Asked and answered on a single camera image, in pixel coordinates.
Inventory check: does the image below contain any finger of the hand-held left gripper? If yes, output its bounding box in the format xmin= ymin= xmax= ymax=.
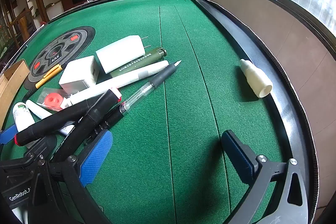
xmin=0 ymin=124 xmax=19 ymax=145
xmin=24 ymin=136 xmax=57 ymax=162

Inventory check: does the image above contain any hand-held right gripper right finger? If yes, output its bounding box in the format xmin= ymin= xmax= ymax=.
xmin=221 ymin=130 xmax=308 ymax=224

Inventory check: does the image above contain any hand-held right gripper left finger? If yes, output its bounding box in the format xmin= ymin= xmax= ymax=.
xmin=50 ymin=129 xmax=114 ymax=224

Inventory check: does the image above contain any white bottle green label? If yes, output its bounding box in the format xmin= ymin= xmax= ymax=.
xmin=13 ymin=102 xmax=36 ymax=133

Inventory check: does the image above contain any black marker pink end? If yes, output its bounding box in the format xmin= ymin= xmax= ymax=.
xmin=51 ymin=106 xmax=116 ymax=163

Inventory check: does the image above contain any black marker red end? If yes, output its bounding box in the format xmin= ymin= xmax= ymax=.
xmin=14 ymin=89 xmax=123 ymax=147

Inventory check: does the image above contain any white correction pen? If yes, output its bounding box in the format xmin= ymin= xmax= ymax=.
xmin=26 ymin=100 xmax=76 ymax=137

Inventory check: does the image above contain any cardboard box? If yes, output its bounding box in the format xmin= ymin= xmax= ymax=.
xmin=0 ymin=59 xmax=30 ymax=120

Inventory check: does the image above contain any yellow pen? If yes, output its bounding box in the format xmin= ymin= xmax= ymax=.
xmin=35 ymin=65 xmax=64 ymax=89

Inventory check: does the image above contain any white dropper bottle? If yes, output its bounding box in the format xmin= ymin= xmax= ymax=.
xmin=239 ymin=58 xmax=274 ymax=98

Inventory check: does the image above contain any small white cube charger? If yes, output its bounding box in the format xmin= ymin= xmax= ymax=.
xmin=59 ymin=55 xmax=99 ymax=95

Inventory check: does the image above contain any large white charger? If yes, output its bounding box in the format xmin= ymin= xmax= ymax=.
xmin=95 ymin=35 xmax=150 ymax=74

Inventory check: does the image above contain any black clear gel pen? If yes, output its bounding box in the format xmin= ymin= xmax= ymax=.
xmin=100 ymin=60 xmax=183 ymax=130

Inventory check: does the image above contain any green lighter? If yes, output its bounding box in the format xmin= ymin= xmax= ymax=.
xmin=109 ymin=47 xmax=167 ymax=78

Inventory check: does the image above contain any round table centre panel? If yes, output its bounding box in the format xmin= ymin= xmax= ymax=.
xmin=24 ymin=26 xmax=96 ymax=90

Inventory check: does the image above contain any wooden chair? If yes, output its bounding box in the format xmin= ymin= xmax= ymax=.
xmin=8 ymin=7 xmax=38 ymax=42

